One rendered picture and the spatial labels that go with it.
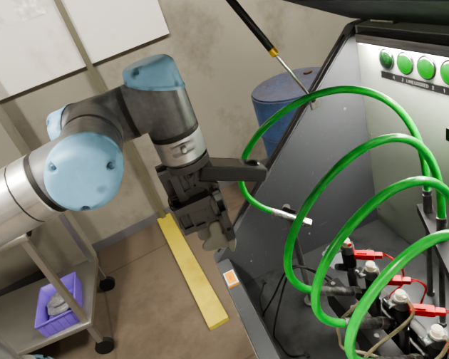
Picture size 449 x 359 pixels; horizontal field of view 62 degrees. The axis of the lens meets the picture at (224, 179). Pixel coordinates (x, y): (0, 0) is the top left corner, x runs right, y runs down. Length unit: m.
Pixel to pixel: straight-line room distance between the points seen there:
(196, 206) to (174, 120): 0.15
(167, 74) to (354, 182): 0.80
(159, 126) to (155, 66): 0.08
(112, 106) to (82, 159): 0.15
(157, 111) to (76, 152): 0.17
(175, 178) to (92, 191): 0.21
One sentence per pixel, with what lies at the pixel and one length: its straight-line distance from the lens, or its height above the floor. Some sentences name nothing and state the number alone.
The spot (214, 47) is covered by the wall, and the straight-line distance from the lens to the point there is 2.96.
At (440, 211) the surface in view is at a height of 1.18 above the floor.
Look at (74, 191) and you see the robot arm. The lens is 0.40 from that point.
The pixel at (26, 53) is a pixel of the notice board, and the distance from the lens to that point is 2.75.
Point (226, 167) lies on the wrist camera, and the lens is 0.59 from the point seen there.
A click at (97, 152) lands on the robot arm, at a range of 0.39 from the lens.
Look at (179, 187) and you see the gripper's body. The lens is 0.59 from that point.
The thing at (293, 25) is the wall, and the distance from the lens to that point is 3.25.
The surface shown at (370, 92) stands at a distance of 0.74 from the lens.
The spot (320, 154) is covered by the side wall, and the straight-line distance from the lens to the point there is 1.08.
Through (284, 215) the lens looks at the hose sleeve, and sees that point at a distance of 0.86.
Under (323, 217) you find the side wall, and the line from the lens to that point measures 1.19.
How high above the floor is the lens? 1.69
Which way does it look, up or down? 30 degrees down
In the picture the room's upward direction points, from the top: 20 degrees counter-clockwise
